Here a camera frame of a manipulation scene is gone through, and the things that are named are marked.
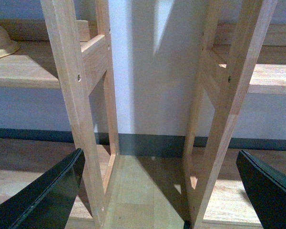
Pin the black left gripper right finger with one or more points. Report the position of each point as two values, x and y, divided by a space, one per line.
265 188

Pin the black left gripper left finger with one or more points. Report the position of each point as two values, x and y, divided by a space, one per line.
46 202

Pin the right wooden shelf unit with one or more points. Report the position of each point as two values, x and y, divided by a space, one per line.
248 57

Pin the wooden shelf unit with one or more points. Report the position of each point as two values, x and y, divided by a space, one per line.
248 57
65 45

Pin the left wooden shelf unit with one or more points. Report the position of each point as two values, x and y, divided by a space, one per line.
65 45

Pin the beige hat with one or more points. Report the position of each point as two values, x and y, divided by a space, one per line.
7 45

